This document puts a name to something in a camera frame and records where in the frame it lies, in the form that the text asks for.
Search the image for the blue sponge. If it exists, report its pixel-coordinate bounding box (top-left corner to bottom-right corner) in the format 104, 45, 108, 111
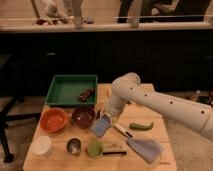
91, 115, 111, 138

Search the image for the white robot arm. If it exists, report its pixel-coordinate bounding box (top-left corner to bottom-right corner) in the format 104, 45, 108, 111
103, 72, 213, 141

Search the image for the green plastic cup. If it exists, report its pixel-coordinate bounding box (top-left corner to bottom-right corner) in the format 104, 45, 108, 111
87, 140, 103, 158

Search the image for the small metal cup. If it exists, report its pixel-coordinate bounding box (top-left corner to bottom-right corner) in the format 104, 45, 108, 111
66, 138, 81, 156

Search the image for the white paper cup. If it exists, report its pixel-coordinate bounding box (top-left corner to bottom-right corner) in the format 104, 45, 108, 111
32, 136, 53, 156

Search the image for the dark red bowl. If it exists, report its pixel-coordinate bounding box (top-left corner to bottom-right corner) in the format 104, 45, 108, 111
72, 106, 95, 129

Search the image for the brown item in tray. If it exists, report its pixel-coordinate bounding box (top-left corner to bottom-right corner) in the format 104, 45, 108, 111
78, 89, 95, 102

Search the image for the green chili pepper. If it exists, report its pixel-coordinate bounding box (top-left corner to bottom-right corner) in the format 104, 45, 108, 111
129, 122, 154, 131

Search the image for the green plastic tray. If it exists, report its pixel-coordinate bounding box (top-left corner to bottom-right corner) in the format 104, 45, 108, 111
45, 75, 98, 107

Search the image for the orange bowl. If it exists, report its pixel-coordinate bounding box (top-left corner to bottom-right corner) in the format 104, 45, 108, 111
40, 108, 68, 133

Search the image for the black office chair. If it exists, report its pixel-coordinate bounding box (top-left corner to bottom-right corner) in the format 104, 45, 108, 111
0, 53, 43, 164

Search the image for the black handled brush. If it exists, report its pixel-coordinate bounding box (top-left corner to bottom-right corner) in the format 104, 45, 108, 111
102, 144, 127, 155

